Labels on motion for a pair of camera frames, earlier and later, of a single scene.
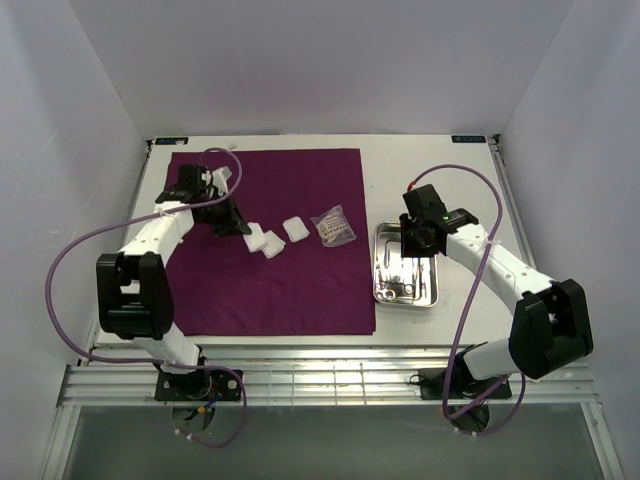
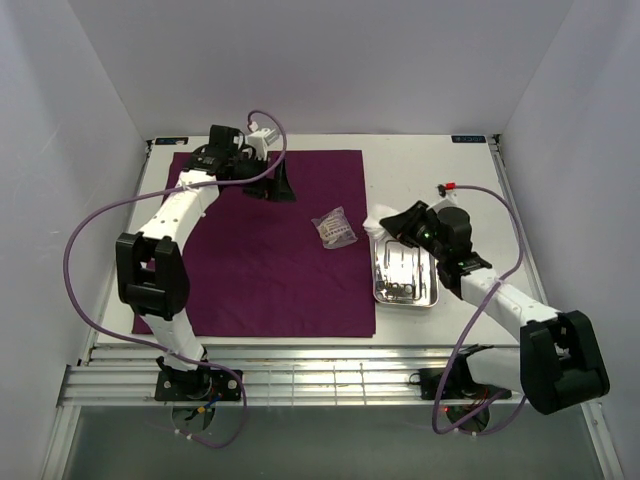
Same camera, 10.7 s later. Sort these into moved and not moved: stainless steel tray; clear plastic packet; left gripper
Moved: left gripper
Not moved: stainless steel tray; clear plastic packet
